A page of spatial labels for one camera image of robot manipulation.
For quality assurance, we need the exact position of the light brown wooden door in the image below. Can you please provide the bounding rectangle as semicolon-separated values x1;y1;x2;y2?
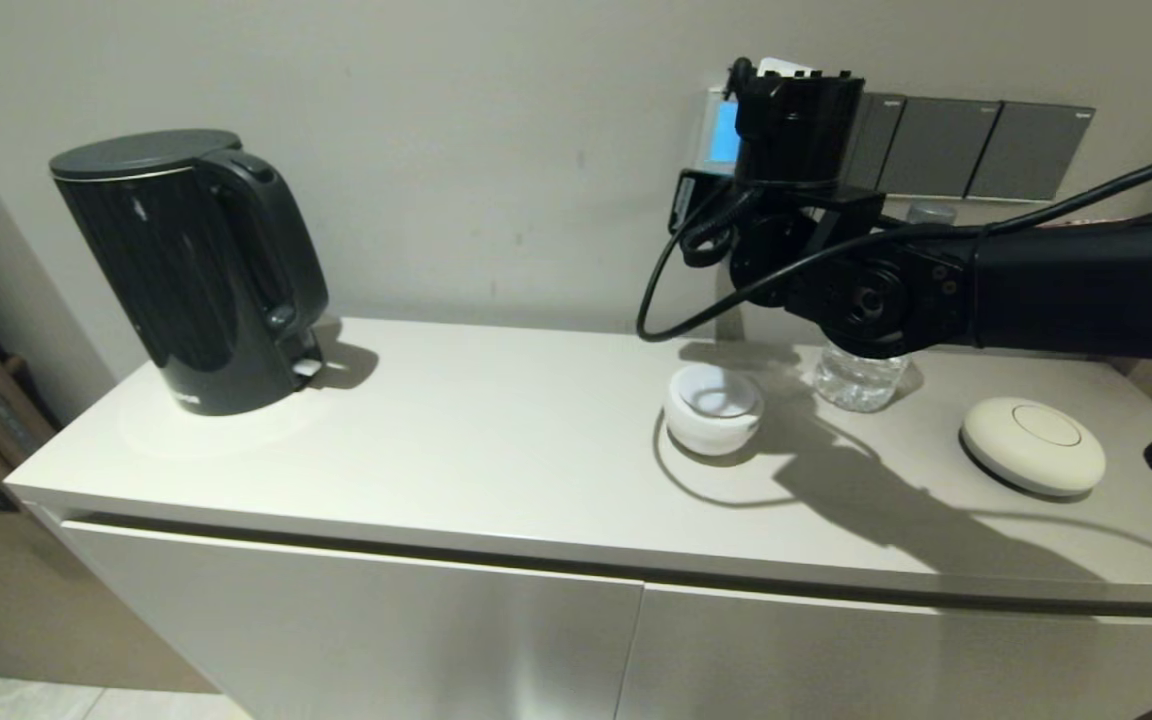
0;280;217;696

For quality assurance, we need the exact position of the cream round disc device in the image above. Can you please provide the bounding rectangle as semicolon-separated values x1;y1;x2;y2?
960;396;1107;498

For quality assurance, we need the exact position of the clear plastic water bottle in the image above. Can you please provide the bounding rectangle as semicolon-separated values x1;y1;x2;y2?
814;200;959;413

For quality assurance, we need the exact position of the grey single wall switch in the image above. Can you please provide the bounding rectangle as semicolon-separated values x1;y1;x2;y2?
878;98;1003;199
966;103;1097;204

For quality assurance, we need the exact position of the white wall thermostat panel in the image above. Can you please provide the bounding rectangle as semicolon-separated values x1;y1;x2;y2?
704;88;742;171

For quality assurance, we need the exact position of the white sideboard cabinet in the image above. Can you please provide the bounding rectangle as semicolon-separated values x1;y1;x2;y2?
4;318;1152;720

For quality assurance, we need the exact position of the white cabinet door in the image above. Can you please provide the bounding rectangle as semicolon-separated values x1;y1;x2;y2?
61;520;645;720
618;583;1152;720

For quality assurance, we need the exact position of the black electric kettle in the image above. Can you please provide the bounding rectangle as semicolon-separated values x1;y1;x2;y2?
49;129;330;418

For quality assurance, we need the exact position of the grey triple rocker wall switch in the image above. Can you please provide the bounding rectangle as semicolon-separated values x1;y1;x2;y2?
841;93;907;194

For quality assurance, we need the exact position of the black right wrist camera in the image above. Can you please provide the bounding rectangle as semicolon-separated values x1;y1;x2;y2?
674;170;737;239

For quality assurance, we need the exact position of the small white round speaker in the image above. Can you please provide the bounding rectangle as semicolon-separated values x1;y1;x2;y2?
664;363;765;458

